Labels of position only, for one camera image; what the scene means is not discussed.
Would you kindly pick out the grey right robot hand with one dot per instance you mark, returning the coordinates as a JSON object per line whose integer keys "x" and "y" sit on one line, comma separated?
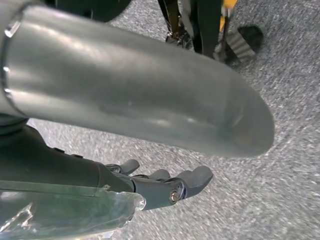
{"x": 112, "y": 82}

